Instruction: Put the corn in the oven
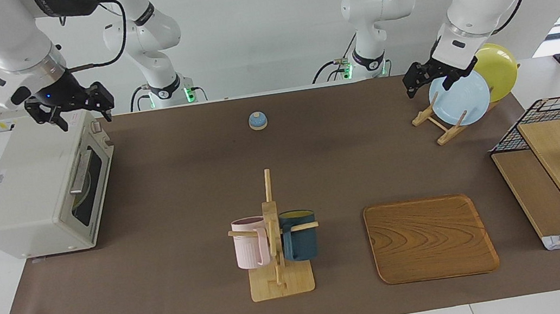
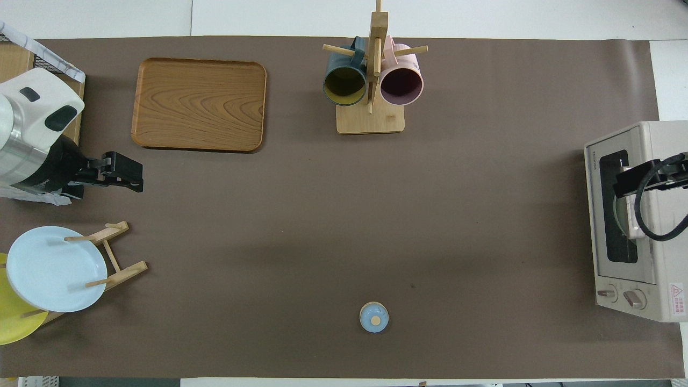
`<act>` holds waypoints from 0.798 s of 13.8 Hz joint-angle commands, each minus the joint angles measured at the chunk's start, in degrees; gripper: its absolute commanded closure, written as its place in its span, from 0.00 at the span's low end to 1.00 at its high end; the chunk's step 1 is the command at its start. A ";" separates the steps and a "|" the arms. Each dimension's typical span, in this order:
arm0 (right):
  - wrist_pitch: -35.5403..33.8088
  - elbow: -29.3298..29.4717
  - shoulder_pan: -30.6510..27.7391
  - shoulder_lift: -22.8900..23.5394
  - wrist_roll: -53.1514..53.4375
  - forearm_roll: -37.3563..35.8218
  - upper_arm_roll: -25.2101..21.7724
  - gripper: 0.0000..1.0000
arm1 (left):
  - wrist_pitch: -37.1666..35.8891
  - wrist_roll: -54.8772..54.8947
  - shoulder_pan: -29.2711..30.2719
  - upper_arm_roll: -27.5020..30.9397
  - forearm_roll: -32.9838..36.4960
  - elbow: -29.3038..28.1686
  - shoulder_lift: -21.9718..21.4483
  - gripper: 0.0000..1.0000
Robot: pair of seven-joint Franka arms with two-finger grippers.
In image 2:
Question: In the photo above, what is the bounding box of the wooden serving tray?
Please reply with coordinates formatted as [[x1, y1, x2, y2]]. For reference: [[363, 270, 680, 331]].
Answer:
[[131, 58, 268, 153]]

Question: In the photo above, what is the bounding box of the wooden mug tree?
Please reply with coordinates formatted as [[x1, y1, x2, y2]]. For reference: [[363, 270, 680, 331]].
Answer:
[[322, 0, 429, 135]]

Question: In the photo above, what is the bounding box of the brown table mat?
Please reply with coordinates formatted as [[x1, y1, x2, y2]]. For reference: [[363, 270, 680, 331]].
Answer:
[[0, 35, 684, 379]]

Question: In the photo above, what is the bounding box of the light blue plate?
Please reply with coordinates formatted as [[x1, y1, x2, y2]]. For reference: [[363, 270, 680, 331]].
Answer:
[[5, 226, 108, 313]]

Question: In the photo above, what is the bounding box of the dark teal mug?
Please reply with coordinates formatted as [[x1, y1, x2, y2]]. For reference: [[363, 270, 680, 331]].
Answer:
[[322, 37, 368, 107]]

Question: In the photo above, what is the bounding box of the wooden plate rack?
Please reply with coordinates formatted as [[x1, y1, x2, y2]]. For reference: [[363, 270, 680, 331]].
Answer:
[[21, 221, 148, 323]]

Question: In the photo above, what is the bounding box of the light wooden stepped shelf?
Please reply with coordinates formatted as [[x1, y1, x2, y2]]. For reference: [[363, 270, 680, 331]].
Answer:
[[0, 42, 87, 146]]

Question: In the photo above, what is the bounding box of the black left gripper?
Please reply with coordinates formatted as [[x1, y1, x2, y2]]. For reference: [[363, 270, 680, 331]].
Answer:
[[12, 134, 145, 200]]

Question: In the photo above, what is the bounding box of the yellow plate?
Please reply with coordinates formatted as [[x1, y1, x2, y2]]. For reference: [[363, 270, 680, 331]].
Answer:
[[0, 253, 49, 346]]

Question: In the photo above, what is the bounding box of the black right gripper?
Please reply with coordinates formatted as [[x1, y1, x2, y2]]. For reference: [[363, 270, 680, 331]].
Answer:
[[614, 153, 688, 198]]

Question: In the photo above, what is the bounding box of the beige toaster oven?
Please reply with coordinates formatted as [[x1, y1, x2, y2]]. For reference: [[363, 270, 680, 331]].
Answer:
[[584, 121, 688, 323]]

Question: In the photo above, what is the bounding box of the pink mug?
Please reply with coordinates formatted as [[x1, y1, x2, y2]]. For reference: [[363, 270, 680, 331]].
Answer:
[[379, 35, 425, 106]]

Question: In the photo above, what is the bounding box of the black wire mesh basket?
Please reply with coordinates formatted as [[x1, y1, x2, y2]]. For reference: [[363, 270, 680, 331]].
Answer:
[[0, 32, 65, 76]]

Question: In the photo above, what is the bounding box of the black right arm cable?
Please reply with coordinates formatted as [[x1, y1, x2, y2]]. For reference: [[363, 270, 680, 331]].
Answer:
[[634, 153, 688, 241]]

